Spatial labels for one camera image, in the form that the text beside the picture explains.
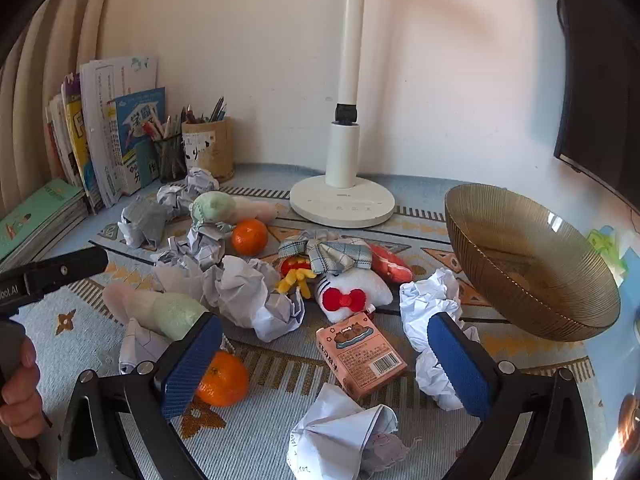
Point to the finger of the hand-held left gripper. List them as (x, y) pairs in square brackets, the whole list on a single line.
[(65, 267)]

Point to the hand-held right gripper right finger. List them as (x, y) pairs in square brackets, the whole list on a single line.
[(460, 370)]

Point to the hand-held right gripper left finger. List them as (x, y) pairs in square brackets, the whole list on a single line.
[(192, 365)]

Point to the orange mandarin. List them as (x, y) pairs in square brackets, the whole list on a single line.
[(250, 237), (227, 380)]

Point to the green pink plush toy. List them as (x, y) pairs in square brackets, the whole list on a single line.
[(160, 310), (215, 207)]

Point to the grey printed paper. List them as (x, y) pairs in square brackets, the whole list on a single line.
[(142, 220)]

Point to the pink snack carton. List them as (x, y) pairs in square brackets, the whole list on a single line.
[(365, 360)]

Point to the brown ribbed glass bowl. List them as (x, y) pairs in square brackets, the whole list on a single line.
[(525, 270)]

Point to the orange red plush toy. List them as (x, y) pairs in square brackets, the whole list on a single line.
[(392, 265)]

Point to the red yellow fries plush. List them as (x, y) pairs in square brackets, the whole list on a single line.
[(295, 277)]

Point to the white plush with red bow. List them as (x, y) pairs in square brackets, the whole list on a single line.
[(345, 295)]

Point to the grey plaid fabric bow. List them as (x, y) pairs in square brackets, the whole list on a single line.
[(340, 255)]

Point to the person's left hand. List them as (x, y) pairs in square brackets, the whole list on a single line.
[(20, 395)]

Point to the stack of green books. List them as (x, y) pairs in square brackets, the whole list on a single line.
[(40, 210)]

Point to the patterned woven mat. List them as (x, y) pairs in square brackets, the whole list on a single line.
[(280, 360)]

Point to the row of upright books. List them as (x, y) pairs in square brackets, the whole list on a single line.
[(75, 130), (110, 80)]

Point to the blue cover workbook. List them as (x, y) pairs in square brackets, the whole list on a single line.
[(135, 140)]

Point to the black mesh pen holder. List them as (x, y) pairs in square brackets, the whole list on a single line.
[(170, 160)]

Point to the bunch of pens and pencils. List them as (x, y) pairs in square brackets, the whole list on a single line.
[(167, 127), (217, 110)]

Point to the brown round object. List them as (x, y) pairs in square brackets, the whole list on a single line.
[(630, 422)]

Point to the tan bamboo pen holder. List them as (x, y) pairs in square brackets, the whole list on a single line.
[(210, 150)]

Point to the light green plastic packet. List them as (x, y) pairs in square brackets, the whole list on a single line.
[(607, 250)]

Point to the beige curtain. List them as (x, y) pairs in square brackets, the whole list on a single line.
[(45, 60)]

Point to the white desk lamp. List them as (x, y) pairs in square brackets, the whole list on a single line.
[(345, 160)]

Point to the black monitor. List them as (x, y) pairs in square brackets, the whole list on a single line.
[(595, 85)]

